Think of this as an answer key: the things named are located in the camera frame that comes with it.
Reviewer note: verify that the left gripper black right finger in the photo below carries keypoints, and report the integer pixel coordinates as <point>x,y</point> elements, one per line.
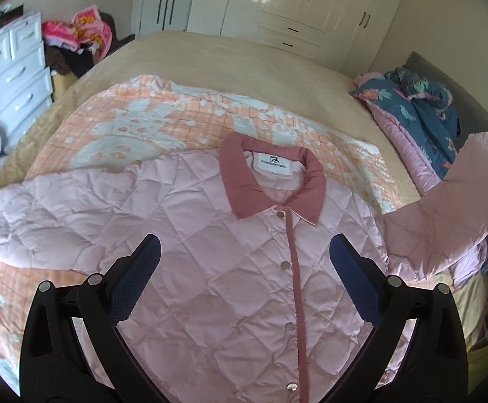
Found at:
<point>435,366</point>

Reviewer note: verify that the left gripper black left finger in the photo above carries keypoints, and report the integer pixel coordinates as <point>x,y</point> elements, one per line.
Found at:
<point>53,366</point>

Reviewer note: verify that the pink quilted jacket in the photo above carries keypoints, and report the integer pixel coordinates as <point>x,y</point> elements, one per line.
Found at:
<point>245,305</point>

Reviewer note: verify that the pink yellow clothes pile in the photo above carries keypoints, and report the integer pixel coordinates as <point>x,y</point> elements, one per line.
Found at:
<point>86,31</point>

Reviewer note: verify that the grey headboard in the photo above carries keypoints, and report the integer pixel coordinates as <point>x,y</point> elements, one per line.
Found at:
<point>472,115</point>

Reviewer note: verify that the blue pink floral quilt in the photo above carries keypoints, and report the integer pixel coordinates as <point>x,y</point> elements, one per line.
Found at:
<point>419,118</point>

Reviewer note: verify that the white glossy wardrobe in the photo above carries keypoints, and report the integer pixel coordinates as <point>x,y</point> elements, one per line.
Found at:
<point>342,35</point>

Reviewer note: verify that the beige bed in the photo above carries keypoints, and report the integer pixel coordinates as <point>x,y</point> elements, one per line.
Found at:
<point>221,64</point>

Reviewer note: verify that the orange white patterned blanket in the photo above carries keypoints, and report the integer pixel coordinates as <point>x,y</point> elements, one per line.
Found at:
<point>147,116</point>

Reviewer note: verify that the white drawer chest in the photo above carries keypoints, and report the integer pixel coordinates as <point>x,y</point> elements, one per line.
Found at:
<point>26,86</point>

